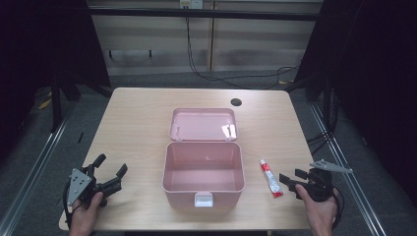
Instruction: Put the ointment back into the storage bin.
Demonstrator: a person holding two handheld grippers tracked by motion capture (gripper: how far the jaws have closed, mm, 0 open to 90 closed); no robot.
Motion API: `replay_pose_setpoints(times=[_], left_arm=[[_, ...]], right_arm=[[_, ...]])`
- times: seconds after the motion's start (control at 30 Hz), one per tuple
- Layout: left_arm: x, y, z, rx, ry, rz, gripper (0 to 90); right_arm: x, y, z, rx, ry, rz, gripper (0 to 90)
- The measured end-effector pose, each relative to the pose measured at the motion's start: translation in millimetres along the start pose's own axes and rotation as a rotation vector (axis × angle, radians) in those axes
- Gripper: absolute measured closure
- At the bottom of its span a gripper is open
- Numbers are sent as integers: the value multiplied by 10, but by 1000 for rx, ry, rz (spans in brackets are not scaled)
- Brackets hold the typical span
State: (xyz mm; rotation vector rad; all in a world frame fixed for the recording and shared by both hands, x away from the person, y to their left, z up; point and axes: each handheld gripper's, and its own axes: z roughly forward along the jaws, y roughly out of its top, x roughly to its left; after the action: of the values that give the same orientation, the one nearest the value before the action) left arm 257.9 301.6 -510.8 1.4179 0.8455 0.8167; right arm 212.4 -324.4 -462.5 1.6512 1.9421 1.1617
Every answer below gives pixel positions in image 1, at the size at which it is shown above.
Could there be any black horizontal metal bar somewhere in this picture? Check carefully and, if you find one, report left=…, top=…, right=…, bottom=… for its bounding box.
left=88, top=7, right=324, bottom=23

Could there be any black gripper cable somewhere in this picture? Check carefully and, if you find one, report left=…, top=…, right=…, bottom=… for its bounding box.
left=330, top=186, right=346, bottom=231
left=62, top=179, right=83, bottom=229

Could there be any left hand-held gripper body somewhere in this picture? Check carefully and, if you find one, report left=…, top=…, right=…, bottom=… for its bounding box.
left=66, top=164, right=124, bottom=208

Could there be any person's left hand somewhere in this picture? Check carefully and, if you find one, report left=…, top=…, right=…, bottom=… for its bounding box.
left=69, top=191, right=104, bottom=236

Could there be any dark curtain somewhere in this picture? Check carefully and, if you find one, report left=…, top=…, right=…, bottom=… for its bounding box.
left=293, top=0, right=417, bottom=207
left=0, top=0, right=112, bottom=158

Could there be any black wall power cable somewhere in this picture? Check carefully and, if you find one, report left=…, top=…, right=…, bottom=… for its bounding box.
left=184, top=5, right=300, bottom=90

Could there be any pink plastic storage box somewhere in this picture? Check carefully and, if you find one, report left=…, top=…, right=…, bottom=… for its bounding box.
left=161, top=107, right=247, bottom=209

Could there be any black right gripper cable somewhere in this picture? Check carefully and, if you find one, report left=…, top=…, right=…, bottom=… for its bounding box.
left=330, top=186, right=346, bottom=231

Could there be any white wall socket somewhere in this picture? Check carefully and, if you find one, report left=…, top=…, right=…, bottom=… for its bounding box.
left=178, top=0, right=205, bottom=10

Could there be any black metal stand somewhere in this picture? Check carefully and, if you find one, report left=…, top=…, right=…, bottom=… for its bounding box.
left=49, top=70, right=64, bottom=134

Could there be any silver floor rail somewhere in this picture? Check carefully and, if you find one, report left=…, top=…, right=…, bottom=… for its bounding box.
left=308, top=102, right=388, bottom=236
left=0, top=107, right=77, bottom=236

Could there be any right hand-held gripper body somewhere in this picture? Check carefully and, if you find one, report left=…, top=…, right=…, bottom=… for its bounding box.
left=306, top=158, right=354, bottom=204

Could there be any person's right hand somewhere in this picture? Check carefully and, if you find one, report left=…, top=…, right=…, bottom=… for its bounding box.
left=294, top=183, right=339, bottom=236

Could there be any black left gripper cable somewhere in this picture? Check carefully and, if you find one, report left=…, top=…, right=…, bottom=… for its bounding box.
left=62, top=179, right=83, bottom=229

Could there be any white and red ointment tube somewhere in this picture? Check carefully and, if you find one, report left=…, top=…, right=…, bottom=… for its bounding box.
left=260, top=158, right=284, bottom=200

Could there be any yellow floor tape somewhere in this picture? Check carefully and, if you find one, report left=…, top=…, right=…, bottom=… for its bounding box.
left=37, top=92, right=53, bottom=111

